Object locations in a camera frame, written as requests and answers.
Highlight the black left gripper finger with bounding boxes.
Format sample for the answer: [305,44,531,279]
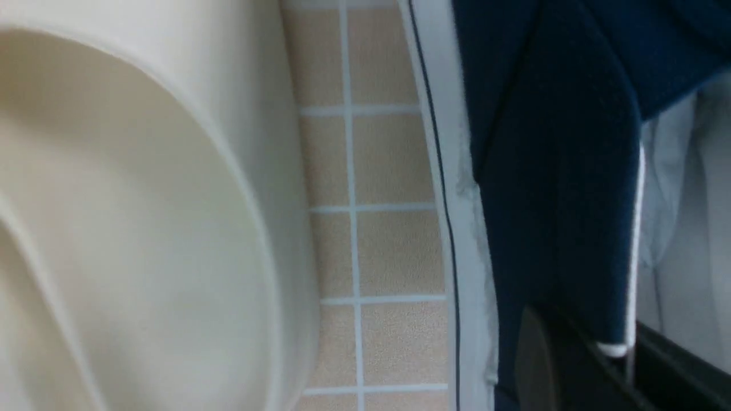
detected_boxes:
[514,306,730,410]

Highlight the navy slip-on shoe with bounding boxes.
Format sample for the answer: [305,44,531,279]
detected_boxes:
[399,1,729,410]

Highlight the cream foam slide right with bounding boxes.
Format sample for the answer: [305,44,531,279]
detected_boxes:
[2,1,320,410]

